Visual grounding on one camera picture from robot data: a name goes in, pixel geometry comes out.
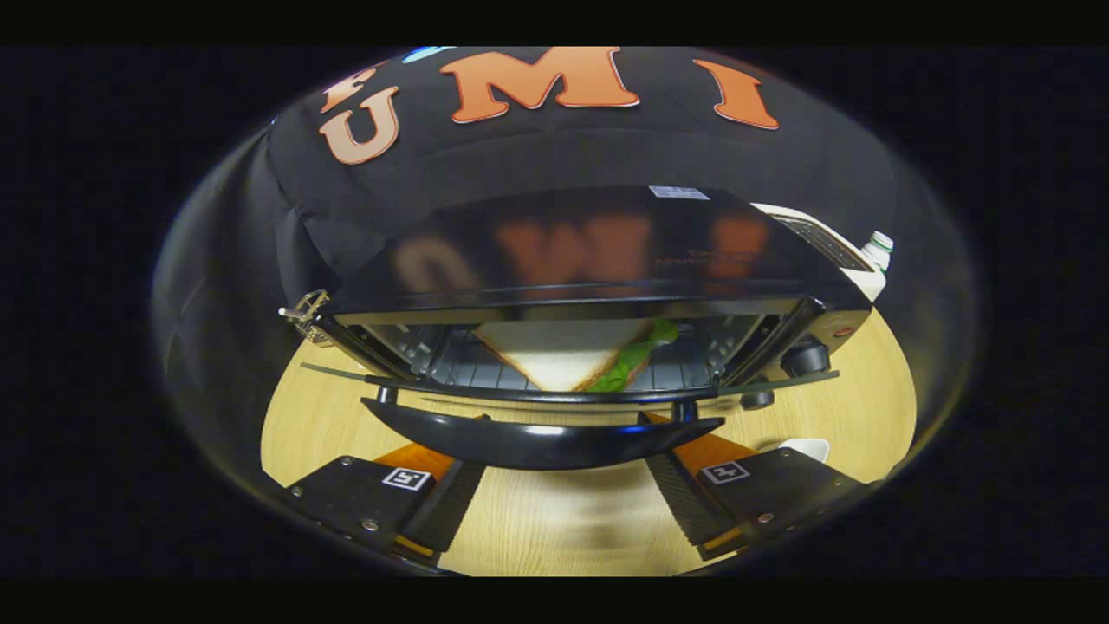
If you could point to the white bottle with green label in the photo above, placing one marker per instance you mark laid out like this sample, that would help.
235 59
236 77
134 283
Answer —
878 250

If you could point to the white pop-up toaster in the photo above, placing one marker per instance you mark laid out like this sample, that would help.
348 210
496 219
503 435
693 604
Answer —
853 260

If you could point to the black toaster oven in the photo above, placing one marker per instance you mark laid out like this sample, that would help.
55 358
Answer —
563 251

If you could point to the triangular lettuce sandwich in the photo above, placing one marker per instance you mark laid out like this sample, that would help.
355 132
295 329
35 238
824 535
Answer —
563 351

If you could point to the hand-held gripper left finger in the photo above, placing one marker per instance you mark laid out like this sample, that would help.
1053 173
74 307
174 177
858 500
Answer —
446 511

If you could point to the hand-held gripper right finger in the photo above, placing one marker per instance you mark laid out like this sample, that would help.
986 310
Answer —
684 507

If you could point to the clear glass holder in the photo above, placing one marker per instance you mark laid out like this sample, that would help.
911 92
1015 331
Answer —
308 316

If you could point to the white plate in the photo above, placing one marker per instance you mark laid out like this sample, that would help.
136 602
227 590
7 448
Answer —
806 449

